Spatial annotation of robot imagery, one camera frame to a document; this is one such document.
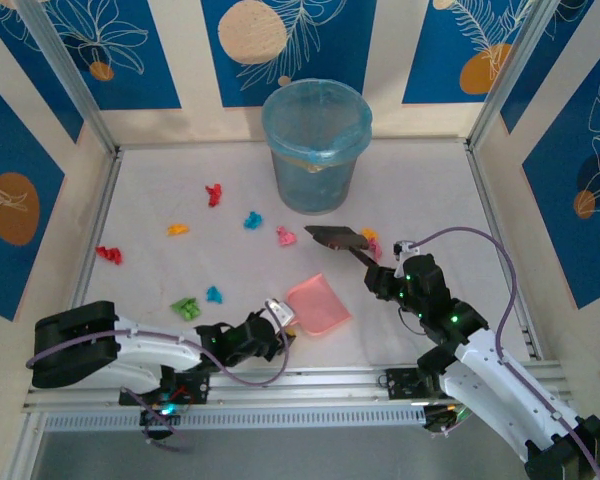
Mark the pink paper scrap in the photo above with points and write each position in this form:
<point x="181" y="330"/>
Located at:
<point x="375" y="248"/>
<point x="285" y="236"/>

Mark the pink plastic dustpan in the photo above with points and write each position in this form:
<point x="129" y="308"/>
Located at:
<point x="317" y="305"/>

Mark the orange yellow paper scrap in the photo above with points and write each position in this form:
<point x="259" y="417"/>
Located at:
<point x="177" y="230"/>
<point x="369" y="234"/>

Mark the dark brown hand brush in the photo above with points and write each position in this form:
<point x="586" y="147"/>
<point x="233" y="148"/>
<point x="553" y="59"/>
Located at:
<point x="335" y="236"/>

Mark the blue paper scrap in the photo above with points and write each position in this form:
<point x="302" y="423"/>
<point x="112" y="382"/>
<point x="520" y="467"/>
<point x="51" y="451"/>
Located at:
<point x="214" y="294"/>
<point x="252" y="220"/>

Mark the red paper scrap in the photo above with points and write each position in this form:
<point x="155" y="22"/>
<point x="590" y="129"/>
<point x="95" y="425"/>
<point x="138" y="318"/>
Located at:
<point x="213" y="195"/>
<point x="109" y="254"/>

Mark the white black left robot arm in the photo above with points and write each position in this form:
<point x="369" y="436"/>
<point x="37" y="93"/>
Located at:
<point x="145" y="350"/>

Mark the green crumpled paper scrap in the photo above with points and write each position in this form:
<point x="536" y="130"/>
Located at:
<point x="186" y="308"/>

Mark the trash bin with blue liner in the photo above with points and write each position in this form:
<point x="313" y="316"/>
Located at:
<point x="315" y="150"/>

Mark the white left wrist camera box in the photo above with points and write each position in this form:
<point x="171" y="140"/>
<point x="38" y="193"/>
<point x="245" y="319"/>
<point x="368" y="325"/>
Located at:
<point x="280" y="311"/>

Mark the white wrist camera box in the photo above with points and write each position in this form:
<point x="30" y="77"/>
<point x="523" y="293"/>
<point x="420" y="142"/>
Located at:
<point x="402" y="247"/>
<point x="280" y="311"/>

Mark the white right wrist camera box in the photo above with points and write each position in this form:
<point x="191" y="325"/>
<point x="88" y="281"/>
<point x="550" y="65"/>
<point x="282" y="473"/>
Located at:
<point x="402" y="247"/>

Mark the aluminium mounting rail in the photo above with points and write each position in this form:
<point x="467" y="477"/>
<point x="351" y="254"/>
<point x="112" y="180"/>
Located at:
<point x="305" y="385"/>

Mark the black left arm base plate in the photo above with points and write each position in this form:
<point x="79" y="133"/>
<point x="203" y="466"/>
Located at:
<point x="196" y="387"/>

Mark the aluminium table side rail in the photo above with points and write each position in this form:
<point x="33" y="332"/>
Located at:
<point x="95" y="240"/>
<point x="500" y="240"/>

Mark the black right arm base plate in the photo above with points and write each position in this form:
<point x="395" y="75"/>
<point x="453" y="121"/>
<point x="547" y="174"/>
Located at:
<point x="400" y="382"/>

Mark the aluminium frame post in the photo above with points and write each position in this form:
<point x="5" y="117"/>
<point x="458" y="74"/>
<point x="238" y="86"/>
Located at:
<point x="515" y="70"/>
<point x="65" y="75"/>

